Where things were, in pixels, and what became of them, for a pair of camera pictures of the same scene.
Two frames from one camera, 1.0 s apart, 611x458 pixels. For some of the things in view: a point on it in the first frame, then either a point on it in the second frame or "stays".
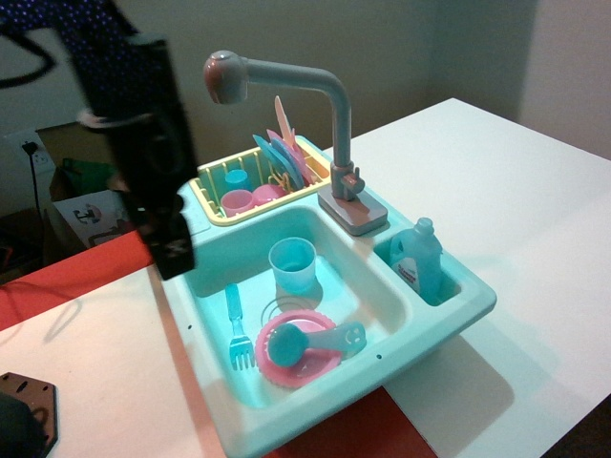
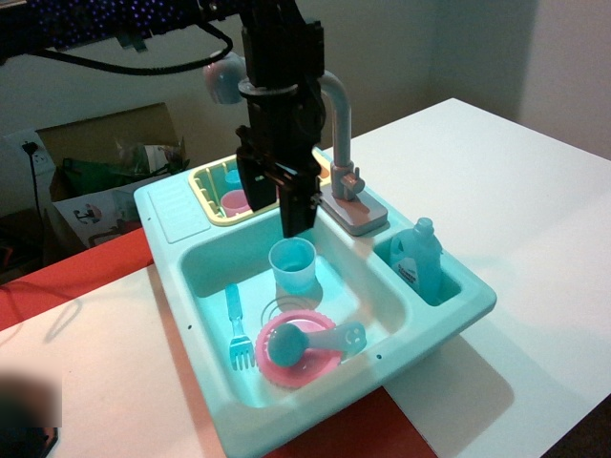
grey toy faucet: [226, 76] stays
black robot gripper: [154, 158] -> [281, 146]
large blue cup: [293, 260] stays
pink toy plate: [316, 366] stays
